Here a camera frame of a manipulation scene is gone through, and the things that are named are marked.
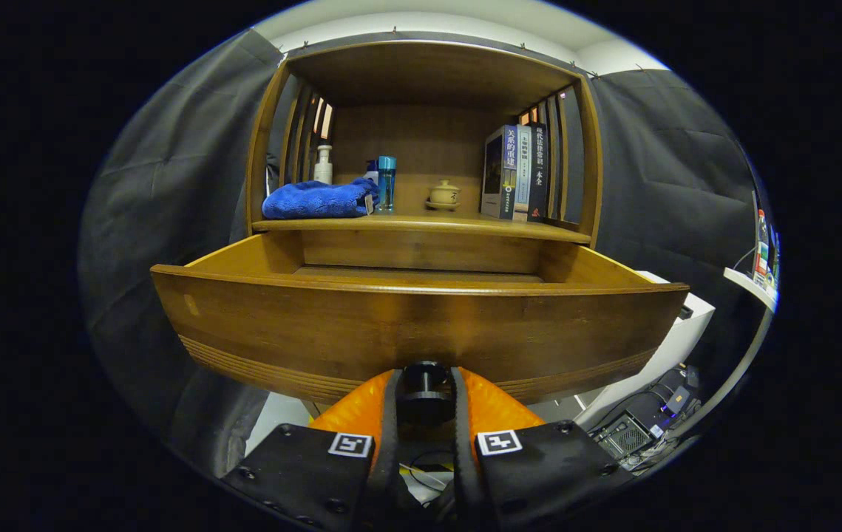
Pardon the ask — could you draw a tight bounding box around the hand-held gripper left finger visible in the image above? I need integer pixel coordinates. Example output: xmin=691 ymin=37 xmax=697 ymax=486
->
xmin=221 ymin=367 xmax=401 ymax=530

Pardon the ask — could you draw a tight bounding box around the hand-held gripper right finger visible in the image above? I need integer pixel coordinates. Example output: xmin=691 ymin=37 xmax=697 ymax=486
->
xmin=450 ymin=366 xmax=636 ymax=530

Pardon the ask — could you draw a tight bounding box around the red capped bottle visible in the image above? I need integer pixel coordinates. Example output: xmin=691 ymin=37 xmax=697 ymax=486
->
xmin=753 ymin=209 xmax=770 ymax=278

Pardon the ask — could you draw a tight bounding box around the black drawer knob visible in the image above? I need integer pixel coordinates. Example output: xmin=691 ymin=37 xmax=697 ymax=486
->
xmin=395 ymin=361 xmax=455 ymax=423

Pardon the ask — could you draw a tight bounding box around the clear blue bottle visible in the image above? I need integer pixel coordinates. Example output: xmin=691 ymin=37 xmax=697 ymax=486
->
xmin=377 ymin=155 xmax=397 ymax=215

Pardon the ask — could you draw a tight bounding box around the wooden cabinet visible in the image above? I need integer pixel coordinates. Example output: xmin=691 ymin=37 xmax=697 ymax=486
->
xmin=245 ymin=39 xmax=605 ymax=283

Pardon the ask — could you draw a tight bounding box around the wooden countertop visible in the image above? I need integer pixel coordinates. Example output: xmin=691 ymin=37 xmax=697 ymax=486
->
xmin=252 ymin=194 xmax=593 ymax=246

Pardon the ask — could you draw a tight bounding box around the wooden drawer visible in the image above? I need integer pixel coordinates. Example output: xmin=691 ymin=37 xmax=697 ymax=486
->
xmin=151 ymin=231 xmax=690 ymax=406

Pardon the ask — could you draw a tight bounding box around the white side cabinet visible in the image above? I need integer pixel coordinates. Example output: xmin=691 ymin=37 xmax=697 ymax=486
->
xmin=524 ymin=270 xmax=717 ymax=429

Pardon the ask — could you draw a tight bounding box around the grey book with blue spine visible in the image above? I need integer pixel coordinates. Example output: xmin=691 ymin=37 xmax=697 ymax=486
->
xmin=481 ymin=124 xmax=521 ymax=221

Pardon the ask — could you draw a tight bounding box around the black book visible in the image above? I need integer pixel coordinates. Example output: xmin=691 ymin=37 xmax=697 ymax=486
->
xmin=528 ymin=122 xmax=551 ymax=224

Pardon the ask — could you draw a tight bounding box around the black vented electronics box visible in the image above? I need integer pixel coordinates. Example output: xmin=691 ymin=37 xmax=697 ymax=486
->
xmin=592 ymin=411 xmax=664 ymax=463

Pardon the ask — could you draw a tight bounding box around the dark device with cables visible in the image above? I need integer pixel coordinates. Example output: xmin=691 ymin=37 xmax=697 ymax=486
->
xmin=624 ymin=366 xmax=702 ymax=437

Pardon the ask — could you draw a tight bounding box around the blue towel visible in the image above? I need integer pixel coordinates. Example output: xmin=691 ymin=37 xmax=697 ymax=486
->
xmin=262 ymin=177 xmax=381 ymax=220

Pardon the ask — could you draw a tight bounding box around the white wall shelf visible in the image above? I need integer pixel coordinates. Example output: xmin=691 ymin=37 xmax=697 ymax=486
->
xmin=722 ymin=266 xmax=780 ymax=313

